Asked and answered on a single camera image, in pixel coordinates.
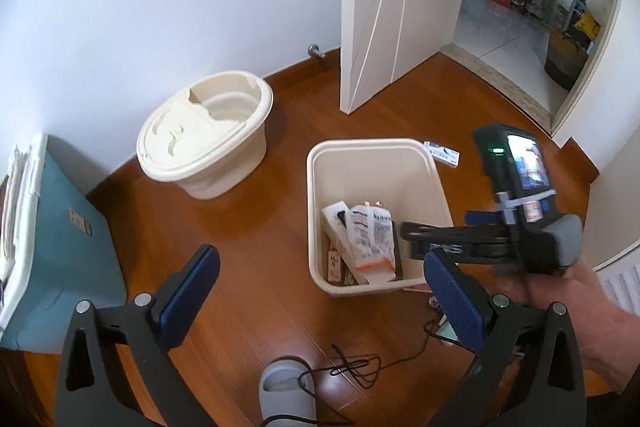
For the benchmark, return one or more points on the beige plastic trash bin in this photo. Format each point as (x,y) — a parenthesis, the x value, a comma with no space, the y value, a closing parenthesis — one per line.
(359,193)

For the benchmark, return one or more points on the teal storage box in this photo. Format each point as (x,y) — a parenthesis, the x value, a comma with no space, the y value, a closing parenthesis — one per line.
(56,250)

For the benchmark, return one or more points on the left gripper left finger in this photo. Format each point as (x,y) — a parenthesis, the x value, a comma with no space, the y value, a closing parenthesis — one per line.
(92,389)

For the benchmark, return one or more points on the person's right hand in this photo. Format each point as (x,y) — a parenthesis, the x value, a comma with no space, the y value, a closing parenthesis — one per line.
(607,336)

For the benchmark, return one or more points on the blue white small box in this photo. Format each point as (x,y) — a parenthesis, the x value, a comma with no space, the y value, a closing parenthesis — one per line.
(443,154)

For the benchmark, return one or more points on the beige foot bath tub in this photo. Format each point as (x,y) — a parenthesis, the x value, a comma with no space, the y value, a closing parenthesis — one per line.
(210,136)

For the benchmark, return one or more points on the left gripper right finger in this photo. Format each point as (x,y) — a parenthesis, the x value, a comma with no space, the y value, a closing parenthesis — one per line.
(526,369)

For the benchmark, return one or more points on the orange white snack packet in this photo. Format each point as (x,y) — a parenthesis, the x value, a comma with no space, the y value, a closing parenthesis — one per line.
(370,233)

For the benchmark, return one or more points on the grey left slipper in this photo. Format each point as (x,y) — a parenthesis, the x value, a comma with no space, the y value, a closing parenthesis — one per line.
(286,394)

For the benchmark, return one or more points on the metal door stopper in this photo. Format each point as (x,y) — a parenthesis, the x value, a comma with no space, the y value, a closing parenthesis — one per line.
(314,51)

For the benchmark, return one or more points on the white pleated bed cover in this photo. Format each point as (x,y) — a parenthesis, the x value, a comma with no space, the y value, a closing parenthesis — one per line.
(620,280)

